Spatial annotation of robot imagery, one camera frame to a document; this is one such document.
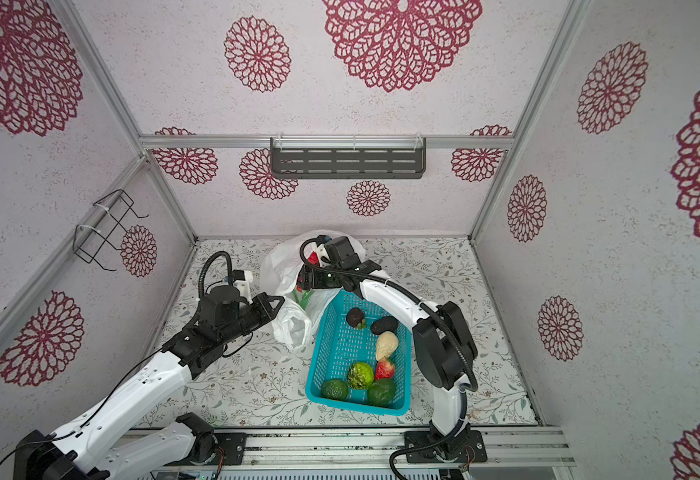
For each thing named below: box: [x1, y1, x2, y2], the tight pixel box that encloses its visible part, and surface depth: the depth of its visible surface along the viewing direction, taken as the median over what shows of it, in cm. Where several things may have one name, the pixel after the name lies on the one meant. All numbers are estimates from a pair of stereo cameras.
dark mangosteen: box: [346, 307, 364, 328], surface depth 95 cm
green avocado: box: [321, 379, 349, 400], surface depth 80 cm
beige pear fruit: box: [375, 330, 399, 361], surface depth 89 cm
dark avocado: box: [370, 316, 399, 335], surface depth 94 cm
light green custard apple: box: [348, 362, 374, 390], surface depth 81 cm
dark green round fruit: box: [367, 378, 396, 408], surface depth 80 cm
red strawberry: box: [374, 358, 395, 380], surface depth 85 cm
